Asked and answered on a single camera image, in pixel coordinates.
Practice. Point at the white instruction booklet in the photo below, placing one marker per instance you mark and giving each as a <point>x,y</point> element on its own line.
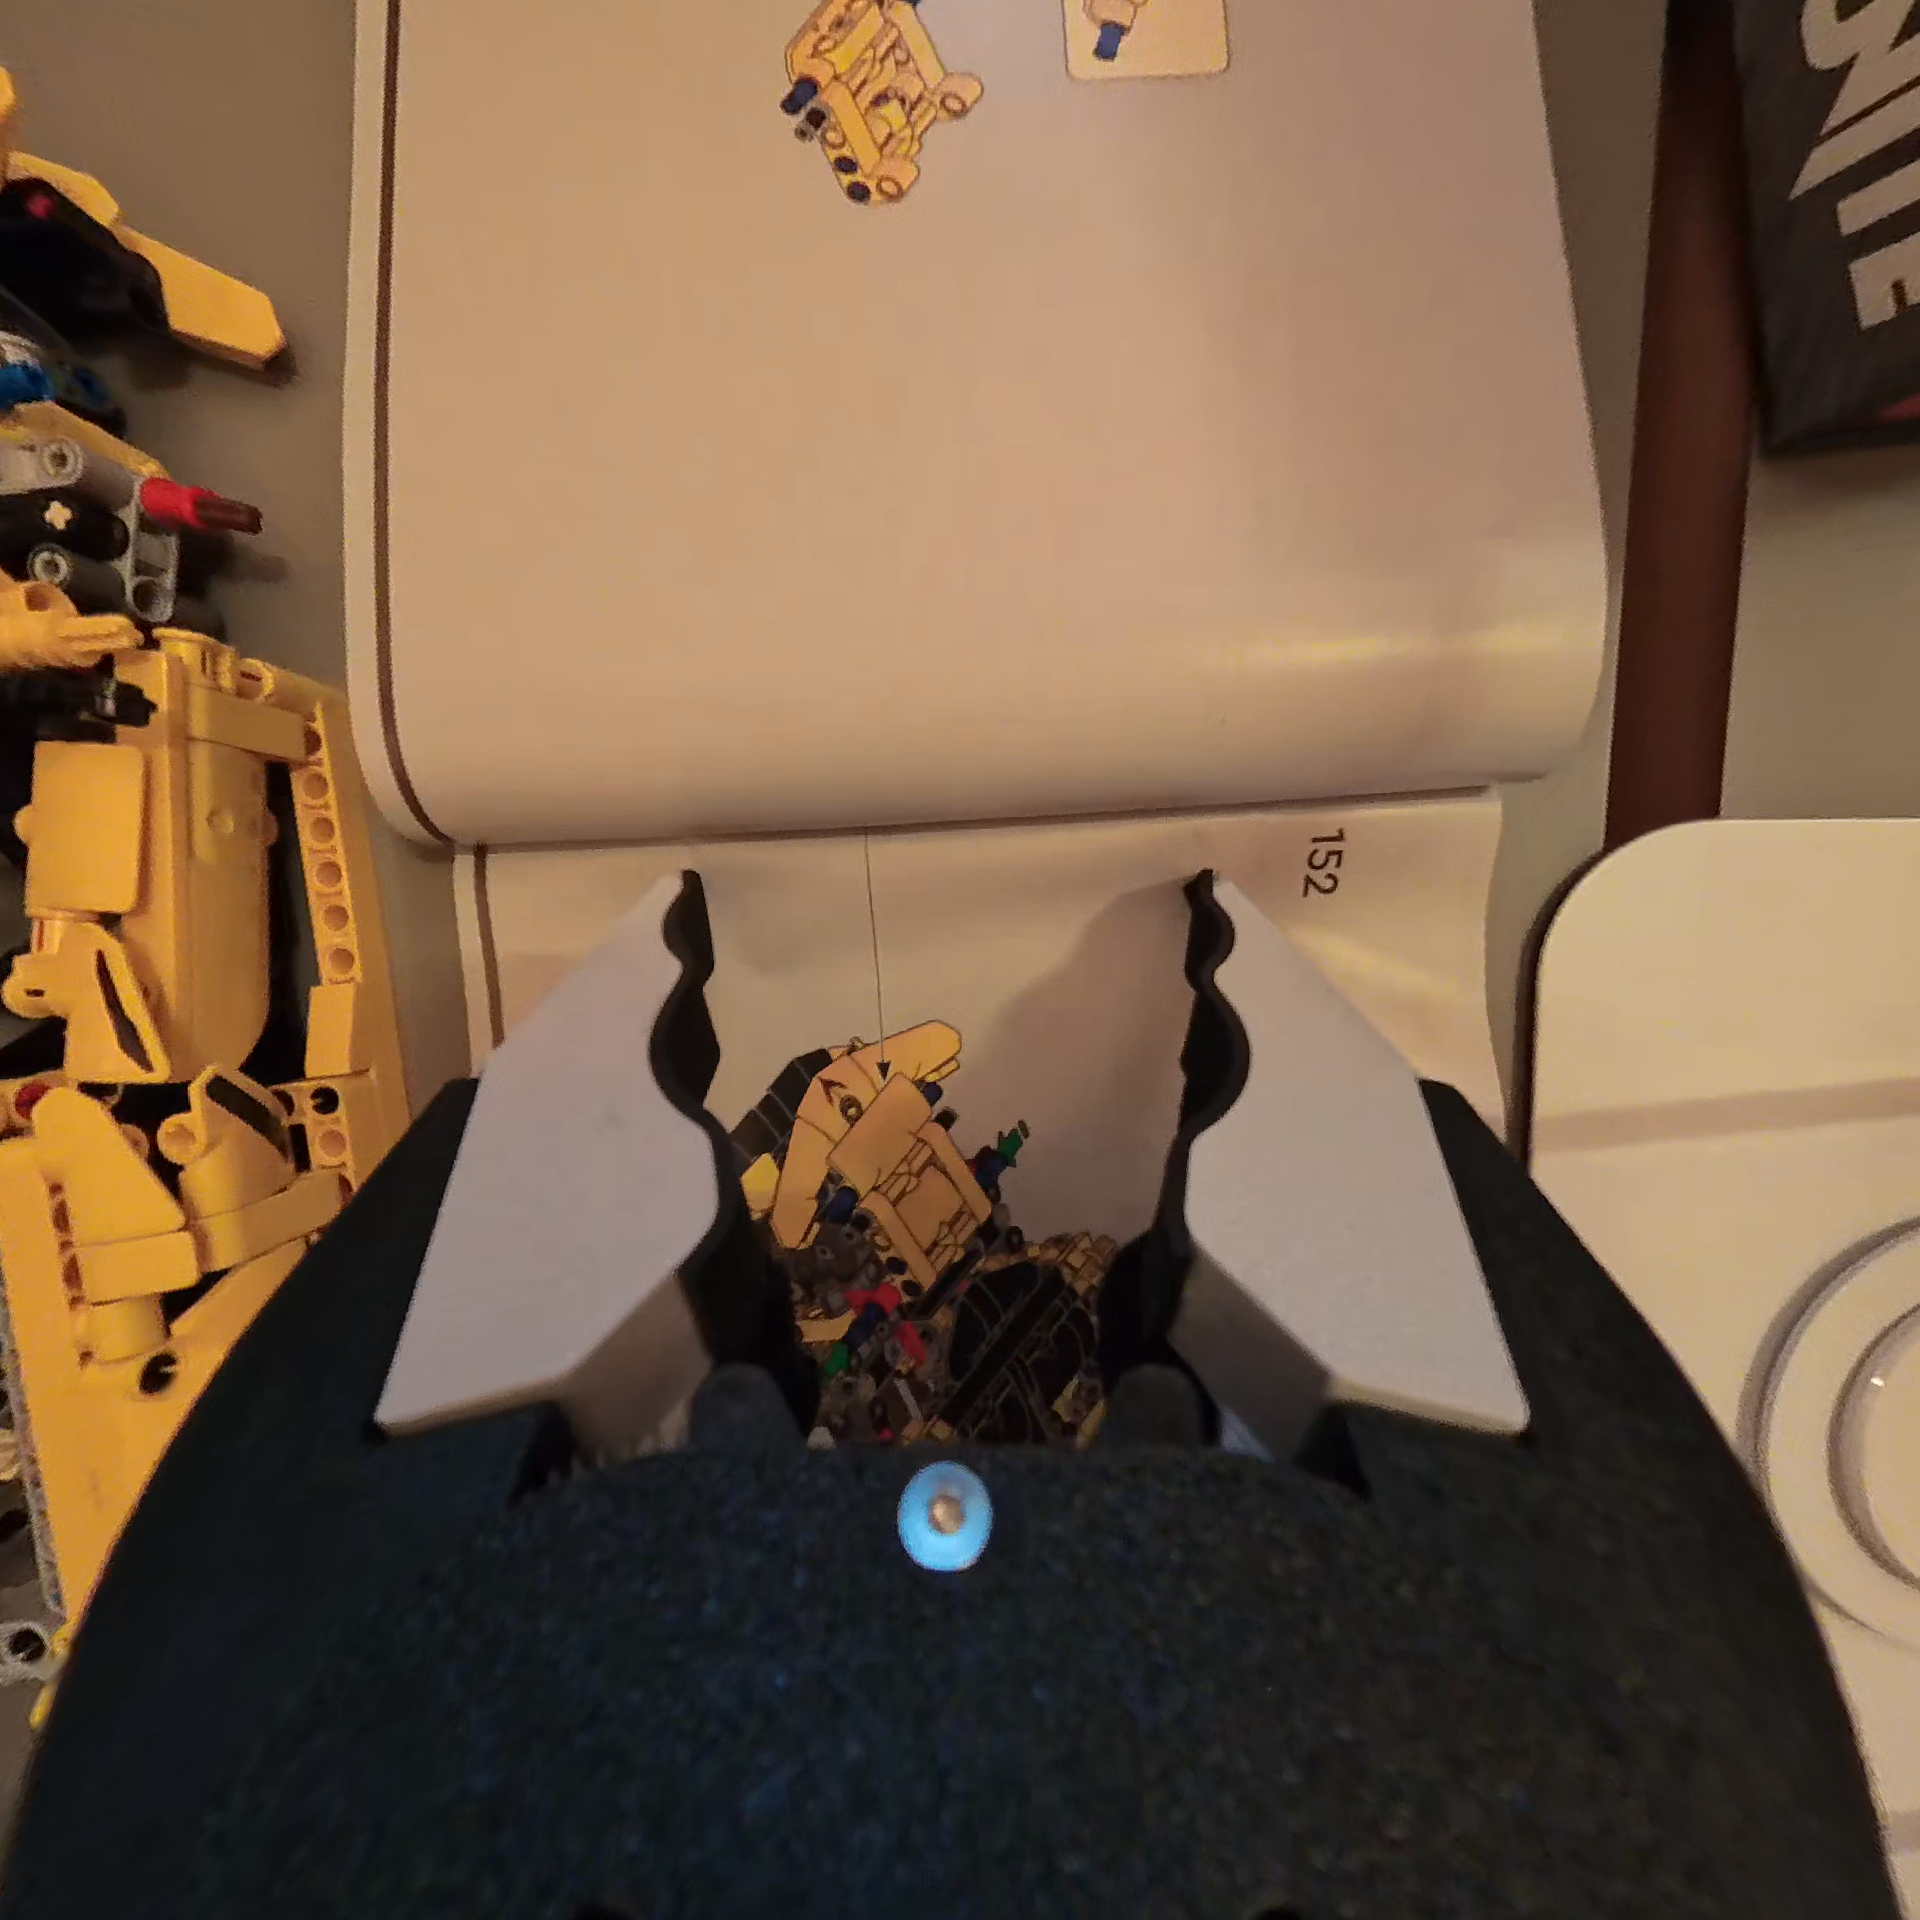
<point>975,524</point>

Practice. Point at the brown wooden strip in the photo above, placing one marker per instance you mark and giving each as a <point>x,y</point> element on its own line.
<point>1687,451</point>

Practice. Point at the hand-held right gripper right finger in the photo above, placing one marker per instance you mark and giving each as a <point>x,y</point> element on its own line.
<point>1350,1200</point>

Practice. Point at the yellow toy brick car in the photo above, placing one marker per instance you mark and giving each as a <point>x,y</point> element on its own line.
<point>150,840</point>

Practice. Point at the toy car set box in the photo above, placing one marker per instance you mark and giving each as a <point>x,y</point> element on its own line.
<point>1845,224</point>

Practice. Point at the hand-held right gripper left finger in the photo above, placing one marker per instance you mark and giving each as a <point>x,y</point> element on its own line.
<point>540,1171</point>

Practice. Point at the grey desk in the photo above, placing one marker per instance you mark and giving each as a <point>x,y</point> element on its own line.
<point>224,148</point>

